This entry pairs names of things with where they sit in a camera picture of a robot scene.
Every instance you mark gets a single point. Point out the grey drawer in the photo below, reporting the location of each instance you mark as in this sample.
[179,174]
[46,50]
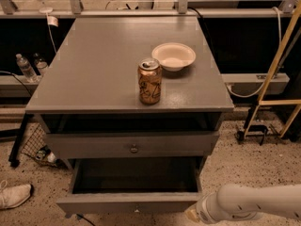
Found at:
[122,145]
[133,185]

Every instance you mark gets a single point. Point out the grey top drawer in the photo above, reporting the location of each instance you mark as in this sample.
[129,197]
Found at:
[122,145]

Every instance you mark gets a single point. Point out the right clear water bottle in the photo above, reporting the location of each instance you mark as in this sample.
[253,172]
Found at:
[40,64]

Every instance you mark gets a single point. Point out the grey wooden drawer cabinet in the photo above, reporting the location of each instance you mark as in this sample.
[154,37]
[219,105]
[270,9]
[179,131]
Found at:
[92,84]

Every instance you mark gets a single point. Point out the yellow folding ladder frame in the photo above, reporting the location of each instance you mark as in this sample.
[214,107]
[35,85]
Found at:
[260,100]

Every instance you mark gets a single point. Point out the left clear water bottle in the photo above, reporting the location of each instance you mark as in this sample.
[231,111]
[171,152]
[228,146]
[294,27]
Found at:
[26,68]

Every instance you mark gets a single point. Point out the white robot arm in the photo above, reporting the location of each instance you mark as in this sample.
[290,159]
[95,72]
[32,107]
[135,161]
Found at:
[239,203]

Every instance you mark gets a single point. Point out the white sneaker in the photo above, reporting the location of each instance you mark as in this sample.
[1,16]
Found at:
[14,196]

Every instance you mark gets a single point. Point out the gold soda can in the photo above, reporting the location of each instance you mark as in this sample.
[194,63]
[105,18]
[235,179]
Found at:
[149,81]

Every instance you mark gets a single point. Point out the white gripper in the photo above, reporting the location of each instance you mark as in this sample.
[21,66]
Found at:
[203,209]

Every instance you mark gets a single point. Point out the white paper bowl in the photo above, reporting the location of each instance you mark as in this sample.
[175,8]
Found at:
[174,56]

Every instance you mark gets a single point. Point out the clear water bottle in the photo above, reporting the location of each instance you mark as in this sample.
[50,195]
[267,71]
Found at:
[40,64]
[26,68]

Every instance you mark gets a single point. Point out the black wire basket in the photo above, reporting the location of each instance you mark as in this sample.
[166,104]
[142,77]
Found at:
[35,148]

